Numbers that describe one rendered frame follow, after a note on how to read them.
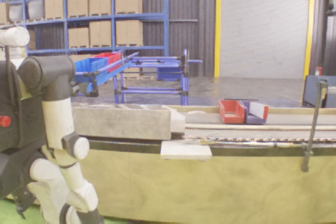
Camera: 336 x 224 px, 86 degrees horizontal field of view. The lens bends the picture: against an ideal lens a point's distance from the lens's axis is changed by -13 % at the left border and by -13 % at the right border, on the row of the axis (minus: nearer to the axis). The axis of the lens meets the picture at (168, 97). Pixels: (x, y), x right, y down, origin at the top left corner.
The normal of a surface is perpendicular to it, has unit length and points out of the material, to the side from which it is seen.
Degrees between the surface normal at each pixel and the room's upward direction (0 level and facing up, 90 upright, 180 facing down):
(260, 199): 90
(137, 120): 80
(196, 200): 90
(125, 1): 90
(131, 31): 90
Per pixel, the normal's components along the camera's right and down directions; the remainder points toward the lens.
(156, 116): -0.10, 0.05
